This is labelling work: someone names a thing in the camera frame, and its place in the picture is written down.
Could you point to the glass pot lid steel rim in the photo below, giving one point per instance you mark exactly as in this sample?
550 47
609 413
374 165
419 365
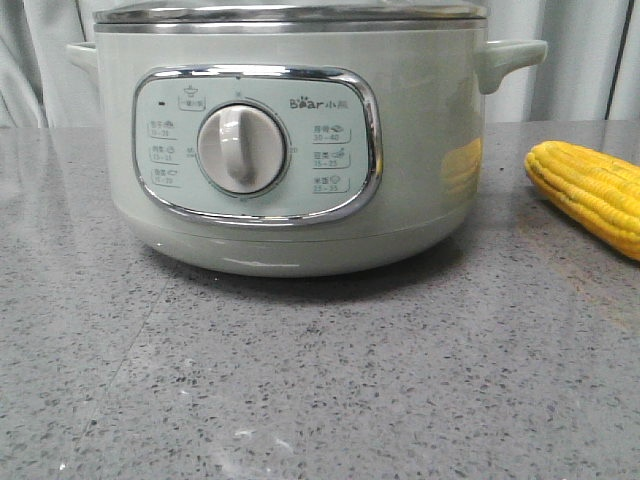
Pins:
165 12

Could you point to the light green electric cooking pot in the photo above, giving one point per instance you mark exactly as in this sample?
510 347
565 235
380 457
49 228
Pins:
292 149

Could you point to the yellow corn cob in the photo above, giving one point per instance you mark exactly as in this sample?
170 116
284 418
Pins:
597 190

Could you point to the white pleated curtain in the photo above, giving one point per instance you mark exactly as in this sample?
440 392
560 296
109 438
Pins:
591 71

